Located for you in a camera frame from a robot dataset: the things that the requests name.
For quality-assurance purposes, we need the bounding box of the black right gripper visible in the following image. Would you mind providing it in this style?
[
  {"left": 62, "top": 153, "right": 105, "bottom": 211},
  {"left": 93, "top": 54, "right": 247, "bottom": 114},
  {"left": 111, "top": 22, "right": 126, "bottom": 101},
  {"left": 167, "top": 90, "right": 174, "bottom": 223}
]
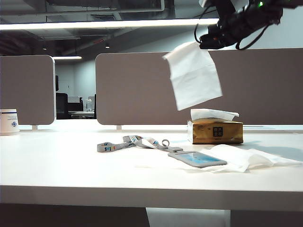
[{"left": 199, "top": 0, "right": 251, "bottom": 50}]

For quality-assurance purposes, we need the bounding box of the white pulled tissue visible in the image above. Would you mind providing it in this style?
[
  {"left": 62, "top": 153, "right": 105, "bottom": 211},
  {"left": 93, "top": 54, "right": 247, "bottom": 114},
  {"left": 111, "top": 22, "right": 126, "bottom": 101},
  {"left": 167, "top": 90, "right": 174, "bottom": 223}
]
[{"left": 162, "top": 42, "right": 223, "bottom": 112}]

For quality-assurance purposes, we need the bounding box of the gold tissue box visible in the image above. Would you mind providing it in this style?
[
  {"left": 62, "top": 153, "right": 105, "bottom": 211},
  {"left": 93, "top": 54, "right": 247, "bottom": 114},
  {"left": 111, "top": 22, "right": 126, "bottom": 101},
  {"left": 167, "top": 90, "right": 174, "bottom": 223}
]
[{"left": 187, "top": 118, "right": 244, "bottom": 145}]

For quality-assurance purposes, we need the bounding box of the white tissue in box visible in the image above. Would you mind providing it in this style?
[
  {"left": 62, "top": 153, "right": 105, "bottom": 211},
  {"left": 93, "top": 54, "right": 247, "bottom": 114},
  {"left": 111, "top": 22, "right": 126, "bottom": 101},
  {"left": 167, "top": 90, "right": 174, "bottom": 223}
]
[{"left": 190, "top": 108, "right": 240, "bottom": 122}]

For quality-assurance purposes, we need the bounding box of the white tissue sheet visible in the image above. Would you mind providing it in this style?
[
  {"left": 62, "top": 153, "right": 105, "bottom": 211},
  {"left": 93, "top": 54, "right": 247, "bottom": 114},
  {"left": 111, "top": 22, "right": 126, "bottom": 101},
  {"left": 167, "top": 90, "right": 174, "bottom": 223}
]
[{"left": 134, "top": 144, "right": 303, "bottom": 175}]

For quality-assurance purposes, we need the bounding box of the wide brown desk divider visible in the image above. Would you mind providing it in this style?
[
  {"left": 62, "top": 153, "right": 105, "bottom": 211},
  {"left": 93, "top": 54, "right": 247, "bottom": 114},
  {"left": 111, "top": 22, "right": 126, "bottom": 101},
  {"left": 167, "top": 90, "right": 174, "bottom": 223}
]
[{"left": 95, "top": 48, "right": 303, "bottom": 126}]

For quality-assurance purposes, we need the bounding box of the long ceiling light strip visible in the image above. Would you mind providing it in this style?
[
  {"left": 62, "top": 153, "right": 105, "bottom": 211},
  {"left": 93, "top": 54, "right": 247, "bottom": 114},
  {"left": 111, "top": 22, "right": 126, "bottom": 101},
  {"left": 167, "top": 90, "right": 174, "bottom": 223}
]
[{"left": 0, "top": 18, "right": 220, "bottom": 31}]

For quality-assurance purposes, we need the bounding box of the black office chair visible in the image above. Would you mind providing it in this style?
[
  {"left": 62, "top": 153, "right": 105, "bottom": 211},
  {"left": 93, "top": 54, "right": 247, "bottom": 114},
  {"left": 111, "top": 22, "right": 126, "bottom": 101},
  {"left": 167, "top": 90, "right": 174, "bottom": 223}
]
[{"left": 56, "top": 93, "right": 70, "bottom": 120}]

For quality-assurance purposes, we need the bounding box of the narrow brown desk divider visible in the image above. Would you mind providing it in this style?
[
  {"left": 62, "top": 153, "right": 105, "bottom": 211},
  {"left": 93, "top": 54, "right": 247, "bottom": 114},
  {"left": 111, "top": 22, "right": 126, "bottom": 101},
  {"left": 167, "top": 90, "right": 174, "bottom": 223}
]
[{"left": 0, "top": 55, "right": 56, "bottom": 126}]

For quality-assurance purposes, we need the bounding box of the white paper cup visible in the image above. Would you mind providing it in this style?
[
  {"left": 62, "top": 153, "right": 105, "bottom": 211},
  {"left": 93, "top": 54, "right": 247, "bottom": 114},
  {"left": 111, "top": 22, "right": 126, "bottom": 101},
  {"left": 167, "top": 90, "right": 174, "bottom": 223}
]
[{"left": 0, "top": 109, "right": 21, "bottom": 136}]

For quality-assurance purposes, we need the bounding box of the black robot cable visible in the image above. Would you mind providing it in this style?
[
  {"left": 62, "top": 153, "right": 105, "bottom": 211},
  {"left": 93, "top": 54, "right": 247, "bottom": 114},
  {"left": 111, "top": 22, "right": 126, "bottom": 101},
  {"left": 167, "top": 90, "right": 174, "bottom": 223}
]
[{"left": 235, "top": 22, "right": 272, "bottom": 51}]

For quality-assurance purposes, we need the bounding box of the grey ceiling duct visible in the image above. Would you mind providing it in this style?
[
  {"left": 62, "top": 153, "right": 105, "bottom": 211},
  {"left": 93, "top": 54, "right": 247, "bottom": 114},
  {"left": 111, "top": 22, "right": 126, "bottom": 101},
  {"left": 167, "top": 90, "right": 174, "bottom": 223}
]
[{"left": 45, "top": 0, "right": 165, "bottom": 14}]

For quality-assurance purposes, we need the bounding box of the grey printed lanyard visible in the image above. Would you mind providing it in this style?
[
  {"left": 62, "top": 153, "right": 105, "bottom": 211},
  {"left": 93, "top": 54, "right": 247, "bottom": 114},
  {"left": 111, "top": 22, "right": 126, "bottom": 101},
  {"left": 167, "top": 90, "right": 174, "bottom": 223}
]
[{"left": 97, "top": 135, "right": 184, "bottom": 153}]

